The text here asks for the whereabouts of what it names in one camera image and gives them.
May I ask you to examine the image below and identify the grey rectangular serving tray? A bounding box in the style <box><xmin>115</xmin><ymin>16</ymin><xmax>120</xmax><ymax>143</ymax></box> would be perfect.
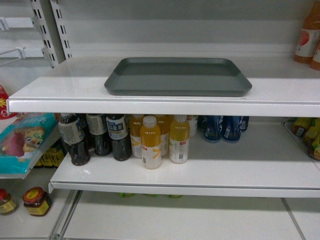
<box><xmin>104</xmin><ymin>57</ymin><xmax>252</xmax><ymax>97</ymax></box>

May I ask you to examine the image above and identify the orange juice bottle front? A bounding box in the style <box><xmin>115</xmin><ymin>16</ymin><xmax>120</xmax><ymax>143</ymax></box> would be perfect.
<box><xmin>140</xmin><ymin>115</ymin><xmax>162</xmax><ymax>170</ymax></box>

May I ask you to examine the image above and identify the orange juice bottle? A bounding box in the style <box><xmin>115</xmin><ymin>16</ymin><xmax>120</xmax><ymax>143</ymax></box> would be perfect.
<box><xmin>129</xmin><ymin>114</ymin><xmax>145</xmax><ymax>159</ymax></box>
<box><xmin>140</xmin><ymin>115</ymin><xmax>162</xmax><ymax>170</ymax></box>

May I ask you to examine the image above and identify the yellow juice bottle right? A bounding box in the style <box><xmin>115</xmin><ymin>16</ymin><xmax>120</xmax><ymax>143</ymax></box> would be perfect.
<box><xmin>169</xmin><ymin>115</ymin><xmax>190</xmax><ymax>164</ymax></box>

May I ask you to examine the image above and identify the orange juice bottle back left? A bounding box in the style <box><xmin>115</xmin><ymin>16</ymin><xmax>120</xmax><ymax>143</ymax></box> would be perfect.
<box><xmin>129</xmin><ymin>114</ymin><xmax>145</xmax><ymax>159</ymax></box>

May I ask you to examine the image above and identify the dark tea bottle right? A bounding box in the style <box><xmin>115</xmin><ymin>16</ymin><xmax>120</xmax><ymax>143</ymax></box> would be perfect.
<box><xmin>106</xmin><ymin>114</ymin><xmax>132</xmax><ymax>162</ymax></box>

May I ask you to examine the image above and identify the dark tea bottle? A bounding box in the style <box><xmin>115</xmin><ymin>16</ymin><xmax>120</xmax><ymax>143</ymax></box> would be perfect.
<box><xmin>58</xmin><ymin>113</ymin><xmax>91</xmax><ymax>166</ymax></box>
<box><xmin>86</xmin><ymin>113</ymin><xmax>112</xmax><ymax>156</ymax></box>
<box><xmin>106</xmin><ymin>114</ymin><xmax>132</xmax><ymax>162</ymax></box>

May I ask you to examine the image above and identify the blue drink bottle left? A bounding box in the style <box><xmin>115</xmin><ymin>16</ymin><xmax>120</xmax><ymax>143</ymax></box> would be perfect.
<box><xmin>203</xmin><ymin>115</ymin><xmax>224</xmax><ymax>143</ymax></box>

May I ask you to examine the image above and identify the blue drink bottle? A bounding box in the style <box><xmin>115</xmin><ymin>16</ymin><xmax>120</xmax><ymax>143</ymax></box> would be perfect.
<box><xmin>222</xmin><ymin>116</ymin><xmax>243</xmax><ymax>143</ymax></box>
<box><xmin>203</xmin><ymin>115</ymin><xmax>224</xmax><ymax>143</ymax></box>

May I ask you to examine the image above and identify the dark tea bottle middle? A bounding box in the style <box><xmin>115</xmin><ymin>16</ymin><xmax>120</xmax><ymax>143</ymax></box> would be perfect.
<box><xmin>86</xmin><ymin>113</ymin><xmax>112</xmax><ymax>156</ymax></box>

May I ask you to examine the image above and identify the blue drink bottle right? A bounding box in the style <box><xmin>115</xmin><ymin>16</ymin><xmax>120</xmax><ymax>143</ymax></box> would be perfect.
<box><xmin>222</xmin><ymin>116</ymin><xmax>243</xmax><ymax>143</ymax></box>

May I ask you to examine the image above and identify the dark tea bottle left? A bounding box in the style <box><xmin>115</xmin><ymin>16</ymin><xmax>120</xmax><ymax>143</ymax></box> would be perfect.
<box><xmin>58</xmin><ymin>113</ymin><xmax>91</xmax><ymax>166</ymax></box>

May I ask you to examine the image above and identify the white lower shelf board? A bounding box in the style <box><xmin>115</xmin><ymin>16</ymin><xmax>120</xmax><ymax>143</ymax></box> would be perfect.
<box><xmin>49</xmin><ymin>121</ymin><xmax>320</xmax><ymax>198</ymax></box>

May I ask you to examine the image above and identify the white shelf board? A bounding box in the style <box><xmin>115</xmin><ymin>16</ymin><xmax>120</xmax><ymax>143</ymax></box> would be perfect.
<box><xmin>49</xmin><ymin>121</ymin><xmax>320</xmax><ymax>198</ymax></box>
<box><xmin>7</xmin><ymin>56</ymin><xmax>320</xmax><ymax>118</ymax></box>

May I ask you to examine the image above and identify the white upper shelf board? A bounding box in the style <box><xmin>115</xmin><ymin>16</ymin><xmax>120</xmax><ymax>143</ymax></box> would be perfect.
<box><xmin>7</xmin><ymin>56</ymin><xmax>320</xmax><ymax>118</ymax></box>

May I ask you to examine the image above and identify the teal cartoon snack pack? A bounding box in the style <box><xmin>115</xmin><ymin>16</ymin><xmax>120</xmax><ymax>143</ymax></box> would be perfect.
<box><xmin>0</xmin><ymin>112</ymin><xmax>60</xmax><ymax>178</ymax></box>

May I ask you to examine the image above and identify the red lid sauce jar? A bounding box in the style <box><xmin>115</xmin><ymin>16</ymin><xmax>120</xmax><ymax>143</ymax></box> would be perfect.
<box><xmin>22</xmin><ymin>186</ymin><xmax>52</xmax><ymax>217</ymax></box>

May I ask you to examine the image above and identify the white slotted shelf upright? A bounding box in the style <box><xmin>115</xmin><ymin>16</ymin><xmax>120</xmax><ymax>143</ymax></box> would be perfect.
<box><xmin>30</xmin><ymin>0</ymin><xmax>72</xmax><ymax>68</ymax></box>

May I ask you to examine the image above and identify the orange drink bottle upper right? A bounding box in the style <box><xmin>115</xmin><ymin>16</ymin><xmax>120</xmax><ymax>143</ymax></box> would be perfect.
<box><xmin>293</xmin><ymin>0</ymin><xmax>320</xmax><ymax>64</ymax></box>

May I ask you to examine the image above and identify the sauce jar at edge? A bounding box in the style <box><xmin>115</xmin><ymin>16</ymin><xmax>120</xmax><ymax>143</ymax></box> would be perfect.
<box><xmin>0</xmin><ymin>188</ymin><xmax>17</xmax><ymax>215</ymax></box>

